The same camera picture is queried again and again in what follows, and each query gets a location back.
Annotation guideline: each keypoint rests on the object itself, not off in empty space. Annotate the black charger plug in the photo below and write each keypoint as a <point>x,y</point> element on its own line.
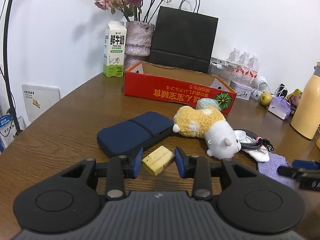
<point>281,91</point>

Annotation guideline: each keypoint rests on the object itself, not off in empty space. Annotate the white green milk carton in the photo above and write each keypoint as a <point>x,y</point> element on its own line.
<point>114,49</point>

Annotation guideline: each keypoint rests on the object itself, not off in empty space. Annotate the black paper bag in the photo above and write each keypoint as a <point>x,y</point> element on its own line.
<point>183,39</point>

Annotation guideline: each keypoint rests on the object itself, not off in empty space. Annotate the purple white tissue pack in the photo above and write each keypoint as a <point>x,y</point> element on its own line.
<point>280,107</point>

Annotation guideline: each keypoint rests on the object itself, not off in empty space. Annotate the water bottle left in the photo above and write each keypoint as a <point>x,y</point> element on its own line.
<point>234,56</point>

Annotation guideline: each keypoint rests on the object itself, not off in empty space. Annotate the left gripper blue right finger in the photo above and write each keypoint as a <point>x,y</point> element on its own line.
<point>186,165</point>

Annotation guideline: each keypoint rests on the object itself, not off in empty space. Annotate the water bottle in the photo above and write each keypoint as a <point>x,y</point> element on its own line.
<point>243,69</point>
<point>253,69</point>
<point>234,56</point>

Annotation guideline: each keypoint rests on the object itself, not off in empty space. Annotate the clear seed container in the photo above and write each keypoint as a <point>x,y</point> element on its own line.
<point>225,73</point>

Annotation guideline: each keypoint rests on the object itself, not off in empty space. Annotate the water bottle middle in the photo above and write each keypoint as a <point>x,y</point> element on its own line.
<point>243,69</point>

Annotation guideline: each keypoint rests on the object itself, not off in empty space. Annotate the yellow white plush hamster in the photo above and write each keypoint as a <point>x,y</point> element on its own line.
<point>210,125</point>

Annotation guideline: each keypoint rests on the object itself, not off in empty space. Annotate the small white camera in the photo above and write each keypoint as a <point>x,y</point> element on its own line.
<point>259,86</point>

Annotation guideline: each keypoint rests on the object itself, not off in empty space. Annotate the white sock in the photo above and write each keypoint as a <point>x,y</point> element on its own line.
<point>260,155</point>

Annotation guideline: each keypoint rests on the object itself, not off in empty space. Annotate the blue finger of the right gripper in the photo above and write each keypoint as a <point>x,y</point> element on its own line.
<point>307,165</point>

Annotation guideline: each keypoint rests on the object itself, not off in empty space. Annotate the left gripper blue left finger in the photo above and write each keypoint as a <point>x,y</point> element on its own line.
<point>126,165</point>

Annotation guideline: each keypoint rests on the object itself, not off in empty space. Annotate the red cardboard box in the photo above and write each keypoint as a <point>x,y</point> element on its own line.
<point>169,84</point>

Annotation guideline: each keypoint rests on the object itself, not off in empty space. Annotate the yellow eraser block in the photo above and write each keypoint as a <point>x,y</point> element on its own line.
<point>158,160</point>

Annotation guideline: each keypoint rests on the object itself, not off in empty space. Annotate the mint green roll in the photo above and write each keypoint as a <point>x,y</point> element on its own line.
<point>205,102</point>

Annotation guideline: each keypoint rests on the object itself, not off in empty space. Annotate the purple knitted cloth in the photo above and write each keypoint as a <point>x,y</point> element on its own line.
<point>270,167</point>

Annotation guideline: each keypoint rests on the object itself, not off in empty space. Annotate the yellow thermos bottle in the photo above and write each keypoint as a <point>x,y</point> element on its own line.
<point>306,118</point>

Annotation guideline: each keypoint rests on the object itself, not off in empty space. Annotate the white metal tin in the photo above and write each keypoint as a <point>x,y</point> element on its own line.
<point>242,91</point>

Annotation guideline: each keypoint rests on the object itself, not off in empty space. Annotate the navy blue pouch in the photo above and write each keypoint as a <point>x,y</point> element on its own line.
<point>129,136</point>

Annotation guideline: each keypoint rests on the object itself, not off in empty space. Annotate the water bottle right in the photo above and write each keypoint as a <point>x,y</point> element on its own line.
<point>253,69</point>

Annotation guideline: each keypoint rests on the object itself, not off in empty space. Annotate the colourful snack bag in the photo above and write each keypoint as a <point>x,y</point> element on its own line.
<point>294,98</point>

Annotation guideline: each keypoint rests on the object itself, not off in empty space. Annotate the purple textured vase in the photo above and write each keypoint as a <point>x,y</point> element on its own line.
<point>138,42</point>

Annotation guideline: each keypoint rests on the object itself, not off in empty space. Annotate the white wall panel box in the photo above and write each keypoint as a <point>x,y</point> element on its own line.
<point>38,99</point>

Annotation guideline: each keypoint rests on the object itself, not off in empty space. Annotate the yellow green apple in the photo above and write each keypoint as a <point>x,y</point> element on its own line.
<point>265,99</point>

